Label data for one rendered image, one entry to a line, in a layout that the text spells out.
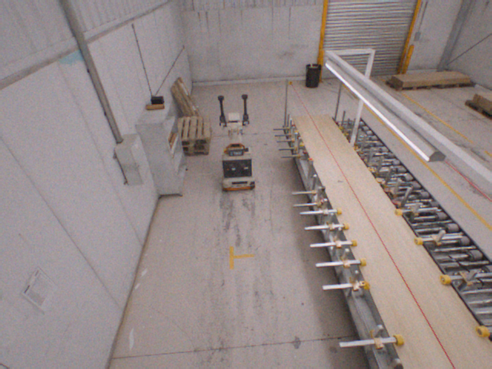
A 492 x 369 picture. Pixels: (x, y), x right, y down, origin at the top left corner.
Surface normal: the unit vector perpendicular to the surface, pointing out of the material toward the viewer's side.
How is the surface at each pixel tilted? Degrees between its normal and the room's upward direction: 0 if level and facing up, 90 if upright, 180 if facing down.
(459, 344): 0
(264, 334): 0
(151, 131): 90
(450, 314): 0
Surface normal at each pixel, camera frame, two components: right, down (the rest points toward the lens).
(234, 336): -0.04, -0.79
